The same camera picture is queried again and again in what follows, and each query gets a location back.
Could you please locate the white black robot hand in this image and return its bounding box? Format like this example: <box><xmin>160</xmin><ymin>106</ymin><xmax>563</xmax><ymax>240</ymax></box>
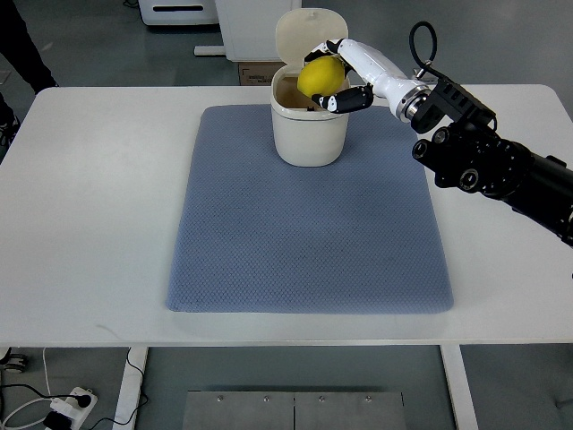
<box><xmin>304</xmin><ymin>39</ymin><xmax>430</xmax><ymax>122</ymax></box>

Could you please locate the white cabinet with slot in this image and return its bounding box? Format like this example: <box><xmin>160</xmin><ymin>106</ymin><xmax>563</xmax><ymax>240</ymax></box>
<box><xmin>138</xmin><ymin>0</ymin><xmax>218</xmax><ymax>26</ymax></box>

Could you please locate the white cable on floor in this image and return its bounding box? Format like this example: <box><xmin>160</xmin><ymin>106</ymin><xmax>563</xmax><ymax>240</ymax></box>
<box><xmin>0</xmin><ymin>348</ymin><xmax>59</xmax><ymax>426</ymax></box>

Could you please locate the cardboard box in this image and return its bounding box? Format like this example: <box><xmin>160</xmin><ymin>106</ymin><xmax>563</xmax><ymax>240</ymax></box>
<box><xmin>238</xmin><ymin>62</ymin><xmax>285</xmax><ymax>86</ymax></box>

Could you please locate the white machine base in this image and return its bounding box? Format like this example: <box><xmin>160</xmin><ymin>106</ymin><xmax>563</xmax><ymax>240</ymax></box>
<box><xmin>193</xmin><ymin>0</ymin><xmax>302</xmax><ymax>63</ymax></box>

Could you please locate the yellow lemon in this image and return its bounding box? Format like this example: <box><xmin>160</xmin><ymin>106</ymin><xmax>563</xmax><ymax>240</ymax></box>
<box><xmin>297</xmin><ymin>56</ymin><xmax>346</xmax><ymax>98</ymax></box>

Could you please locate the cream trash bin with lid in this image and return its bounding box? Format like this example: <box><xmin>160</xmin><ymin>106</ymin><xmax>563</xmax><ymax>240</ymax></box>
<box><xmin>270</xmin><ymin>8</ymin><xmax>348</xmax><ymax>167</ymax></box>

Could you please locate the grey metal floor plate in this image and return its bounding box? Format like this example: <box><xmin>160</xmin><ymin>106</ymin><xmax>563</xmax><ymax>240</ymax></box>
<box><xmin>183</xmin><ymin>391</ymin><xmax>406</xmax><ymax>429</ymax></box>

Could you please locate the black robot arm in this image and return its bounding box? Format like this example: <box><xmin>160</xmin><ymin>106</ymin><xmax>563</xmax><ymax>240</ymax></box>
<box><xmin>398</xmin><ymin>53</ymin><xmax>572</xmax><ymax>245</ymax></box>

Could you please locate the white table leg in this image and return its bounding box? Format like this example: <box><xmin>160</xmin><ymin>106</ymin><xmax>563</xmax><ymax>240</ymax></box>
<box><xmin>112</xmin><ymin>347</ymin><xmax>149</xmax><ymax>430</ymax></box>
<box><xmin>440</xmin><ymin>345</ymin><xmax>479</xmax><ymax>430</ymax></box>

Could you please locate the caster wheel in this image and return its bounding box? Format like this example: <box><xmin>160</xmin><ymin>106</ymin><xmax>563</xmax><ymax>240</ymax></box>
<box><xmin>0</xmin><ymin>347</ymin><xmax>28</xmax><ymax>373</ymax></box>

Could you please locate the white table leg right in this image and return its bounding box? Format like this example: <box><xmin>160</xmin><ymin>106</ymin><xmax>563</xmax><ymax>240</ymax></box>
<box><xmin>440</xmin><ymin>345</ymin><xmax>479</xmax><ymax>430</ymax></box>

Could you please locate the white power strip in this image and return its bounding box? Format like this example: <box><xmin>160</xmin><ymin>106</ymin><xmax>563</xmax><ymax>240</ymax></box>
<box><xmin>43</xmin><ymin>387</ymin><xmax>98</xmax><ymax>430</ymax></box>

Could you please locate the blue textured mat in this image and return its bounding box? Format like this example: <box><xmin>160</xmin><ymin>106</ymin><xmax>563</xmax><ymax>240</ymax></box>
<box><xmin>167</xmin><ymin>105</ymin><xmax>454</xmax><ymax>314</ymax></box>

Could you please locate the person leg in black trousers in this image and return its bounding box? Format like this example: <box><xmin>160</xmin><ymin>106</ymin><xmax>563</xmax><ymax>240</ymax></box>
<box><xmin>1</xmin><ymin>1</ymin><xmax>57</xmax><ymax>94</ymax></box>

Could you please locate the white table leg left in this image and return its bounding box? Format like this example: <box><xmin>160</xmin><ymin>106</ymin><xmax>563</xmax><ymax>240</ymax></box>
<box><xmin>112</xmin><ymin>347</ymin><xmax>149</xmax><ymax>430</ymax></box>

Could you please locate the black cable on floor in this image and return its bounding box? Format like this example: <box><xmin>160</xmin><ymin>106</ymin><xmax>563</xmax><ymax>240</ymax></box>
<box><xmin>80</xmin><ymin>347</ymin><xmax>149</xmax><ymax>430</ymax></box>

